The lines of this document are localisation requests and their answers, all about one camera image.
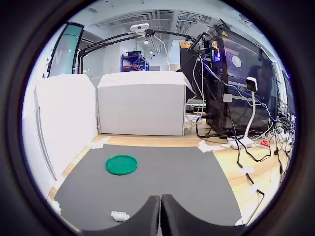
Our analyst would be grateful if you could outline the small white plastic terminal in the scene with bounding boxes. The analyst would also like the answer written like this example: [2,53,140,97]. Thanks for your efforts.
[110,210,130,222]

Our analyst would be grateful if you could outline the round green lid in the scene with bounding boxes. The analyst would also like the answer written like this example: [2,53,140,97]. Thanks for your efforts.
[105,154,138,176]

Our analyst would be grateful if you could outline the dark grey mat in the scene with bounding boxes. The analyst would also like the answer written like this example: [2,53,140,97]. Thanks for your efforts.
[53,144,243,233]

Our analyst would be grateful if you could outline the white cardboard box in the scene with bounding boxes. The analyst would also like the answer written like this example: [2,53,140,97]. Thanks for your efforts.
[96,71,195,137]

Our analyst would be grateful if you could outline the white partition board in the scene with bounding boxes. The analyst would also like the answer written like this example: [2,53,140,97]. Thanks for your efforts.
[34,73,99,182]
[21,81,59,191]

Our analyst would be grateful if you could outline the blue metal shelf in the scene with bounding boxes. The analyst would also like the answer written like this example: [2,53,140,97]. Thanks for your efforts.
[121,50,150,73]

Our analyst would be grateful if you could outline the black computer tower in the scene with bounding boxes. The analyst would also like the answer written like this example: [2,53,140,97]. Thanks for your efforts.
[203,24,279,133]

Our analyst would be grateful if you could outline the dark teal glass panel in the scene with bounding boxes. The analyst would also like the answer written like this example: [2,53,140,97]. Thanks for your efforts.
[46,21,85,78]

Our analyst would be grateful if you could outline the thick black camera cable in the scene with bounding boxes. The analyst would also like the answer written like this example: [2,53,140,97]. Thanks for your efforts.
[235,140,266,222]

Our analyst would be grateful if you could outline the blue cable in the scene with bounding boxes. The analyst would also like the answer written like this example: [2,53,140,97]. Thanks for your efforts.
[204,54,279,121]

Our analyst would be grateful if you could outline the white camera on gooseneck stand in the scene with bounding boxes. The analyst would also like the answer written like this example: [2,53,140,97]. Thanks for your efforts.
[227,76,258,149]

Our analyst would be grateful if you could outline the thin white cable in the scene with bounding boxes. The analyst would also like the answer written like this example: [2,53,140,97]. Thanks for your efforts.
[154,34,172,72]

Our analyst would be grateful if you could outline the white overhead camera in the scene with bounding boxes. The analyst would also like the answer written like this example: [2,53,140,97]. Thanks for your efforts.
[129,23,150,32]

